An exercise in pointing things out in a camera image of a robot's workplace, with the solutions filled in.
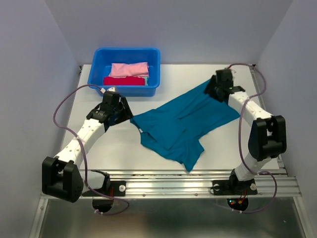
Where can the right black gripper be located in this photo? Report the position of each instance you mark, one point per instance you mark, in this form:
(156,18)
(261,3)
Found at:
(208,89)

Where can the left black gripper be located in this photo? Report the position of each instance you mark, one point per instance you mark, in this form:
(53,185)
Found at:
(127,113)

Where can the teal t shirt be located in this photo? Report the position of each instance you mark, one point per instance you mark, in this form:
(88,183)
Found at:
(174,129)

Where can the blue plastic bin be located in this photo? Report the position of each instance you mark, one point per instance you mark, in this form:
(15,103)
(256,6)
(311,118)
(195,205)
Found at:
(104,57)

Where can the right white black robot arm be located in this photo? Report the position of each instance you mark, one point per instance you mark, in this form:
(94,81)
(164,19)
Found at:
(267,138)

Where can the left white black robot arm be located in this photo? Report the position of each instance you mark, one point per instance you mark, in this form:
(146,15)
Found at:
(61,177)

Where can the red folded t shirt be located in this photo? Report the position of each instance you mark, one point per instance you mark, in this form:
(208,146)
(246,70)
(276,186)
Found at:
(124,81)

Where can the light teal folded shirt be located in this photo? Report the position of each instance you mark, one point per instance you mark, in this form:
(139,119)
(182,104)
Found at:
(146,80)

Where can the pink folded t shirt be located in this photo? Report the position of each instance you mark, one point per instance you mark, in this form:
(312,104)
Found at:
(140,69)

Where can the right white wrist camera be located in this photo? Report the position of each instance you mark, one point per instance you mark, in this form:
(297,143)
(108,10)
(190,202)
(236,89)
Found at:
(233,72)

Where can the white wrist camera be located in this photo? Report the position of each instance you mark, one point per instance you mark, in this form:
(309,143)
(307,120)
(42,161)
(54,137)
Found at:
(233,72)
(110,89)

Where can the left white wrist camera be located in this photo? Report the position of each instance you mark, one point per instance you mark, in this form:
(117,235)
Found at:
(110,89)

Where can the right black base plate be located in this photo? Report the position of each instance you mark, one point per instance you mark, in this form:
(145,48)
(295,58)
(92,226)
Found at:
(234,188)

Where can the aluminium rail frame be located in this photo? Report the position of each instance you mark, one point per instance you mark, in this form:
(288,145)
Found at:
(168,202)

